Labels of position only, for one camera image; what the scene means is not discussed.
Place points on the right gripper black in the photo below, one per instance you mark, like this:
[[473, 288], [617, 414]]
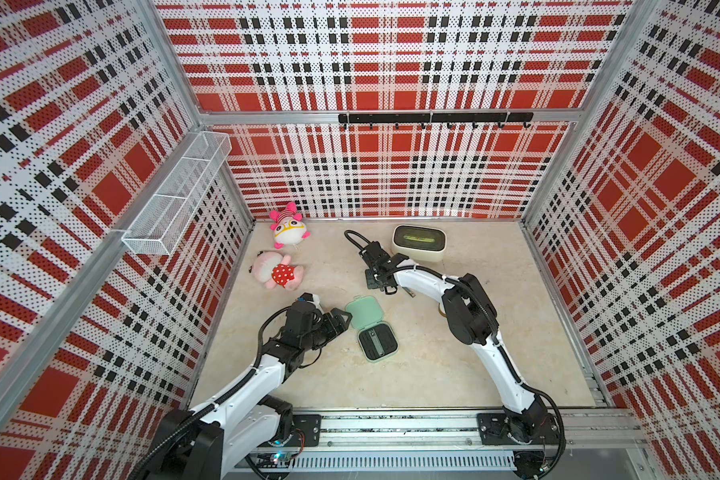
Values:
[[370, 280]]

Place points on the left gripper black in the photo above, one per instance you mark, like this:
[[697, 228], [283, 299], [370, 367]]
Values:
[[331, 329]]

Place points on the green nail clipper case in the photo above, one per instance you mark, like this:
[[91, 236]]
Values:
[[367, 315]]

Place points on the large green nail clipper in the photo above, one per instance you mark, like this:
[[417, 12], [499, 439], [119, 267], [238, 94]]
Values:
[[377, 344]]

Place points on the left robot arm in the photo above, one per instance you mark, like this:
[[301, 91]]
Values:
[[209, 440]]

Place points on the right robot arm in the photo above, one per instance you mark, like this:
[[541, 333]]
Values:
[[472, 319]]

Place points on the cream tissue box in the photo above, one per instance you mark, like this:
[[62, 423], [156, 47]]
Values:
[[422, 244]]

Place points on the pink doll red dress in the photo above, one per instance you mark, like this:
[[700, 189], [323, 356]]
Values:
[[273, 269]]

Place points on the pink owl plush toy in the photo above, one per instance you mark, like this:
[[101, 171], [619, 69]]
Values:
[[288, 227]]

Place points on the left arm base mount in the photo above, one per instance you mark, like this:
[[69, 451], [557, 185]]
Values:
[[304, 430]]

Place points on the aluminium front rail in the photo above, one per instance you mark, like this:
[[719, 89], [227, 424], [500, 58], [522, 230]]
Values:
[[594, 443]]

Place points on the white wire mesh basket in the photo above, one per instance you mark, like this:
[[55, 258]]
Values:
[[163, 221]]

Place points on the black wall hook rail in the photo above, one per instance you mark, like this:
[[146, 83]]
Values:
[[498, 118]]

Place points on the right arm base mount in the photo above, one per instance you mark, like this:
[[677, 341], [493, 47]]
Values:
[[499, 429]]

